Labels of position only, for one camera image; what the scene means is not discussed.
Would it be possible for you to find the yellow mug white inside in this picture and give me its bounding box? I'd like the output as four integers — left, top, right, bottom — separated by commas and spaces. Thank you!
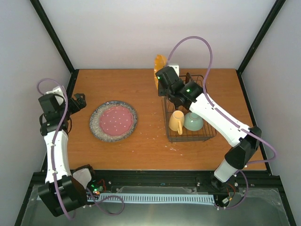
169, 110, 185, 135

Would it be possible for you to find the speckled grey large plate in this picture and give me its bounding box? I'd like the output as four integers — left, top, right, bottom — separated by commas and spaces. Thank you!
89, 100, 138, 143

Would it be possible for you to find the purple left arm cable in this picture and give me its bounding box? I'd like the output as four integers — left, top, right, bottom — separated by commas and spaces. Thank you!
37, 78, 125, 220

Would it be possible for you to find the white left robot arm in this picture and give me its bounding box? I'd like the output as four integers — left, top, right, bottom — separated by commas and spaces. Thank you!
38, 88, 98, 217

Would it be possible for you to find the dark wire dish rack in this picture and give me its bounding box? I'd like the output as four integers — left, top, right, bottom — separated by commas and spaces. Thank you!
162, 74, 217, 142

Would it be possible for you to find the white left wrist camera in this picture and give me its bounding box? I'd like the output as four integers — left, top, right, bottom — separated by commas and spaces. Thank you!
44, 86, 65, 98

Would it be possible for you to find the orange white dotted plate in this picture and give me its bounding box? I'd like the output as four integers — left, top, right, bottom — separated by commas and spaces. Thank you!
154, 55, 167, 90

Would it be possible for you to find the pink white dotted plate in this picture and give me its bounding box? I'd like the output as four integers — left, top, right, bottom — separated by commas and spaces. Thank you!
99, 105, 134, 137

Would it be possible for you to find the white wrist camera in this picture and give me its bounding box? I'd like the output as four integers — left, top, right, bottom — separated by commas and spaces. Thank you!
169, 64, 180, 76
44, 86, 65, 98

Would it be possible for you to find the light blue slotted cable duct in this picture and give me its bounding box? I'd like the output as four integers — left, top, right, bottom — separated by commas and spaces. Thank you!
88, 192, 215, 204

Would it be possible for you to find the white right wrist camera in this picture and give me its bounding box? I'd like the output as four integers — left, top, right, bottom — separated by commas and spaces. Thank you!
169, 64, 180, 76

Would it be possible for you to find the light green ceramic bowl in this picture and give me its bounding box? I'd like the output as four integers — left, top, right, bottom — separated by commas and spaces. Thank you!
184, 112, 204, 131

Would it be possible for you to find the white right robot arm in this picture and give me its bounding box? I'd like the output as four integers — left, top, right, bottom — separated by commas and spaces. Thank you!
155, 66, 261, 183

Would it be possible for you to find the black aluminium frame rail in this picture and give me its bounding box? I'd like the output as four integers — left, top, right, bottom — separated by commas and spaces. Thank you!
30, 170, 283, 191

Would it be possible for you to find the brown rimmed beige plate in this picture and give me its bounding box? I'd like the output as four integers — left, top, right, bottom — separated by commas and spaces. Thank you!
185, 73, 194, 84

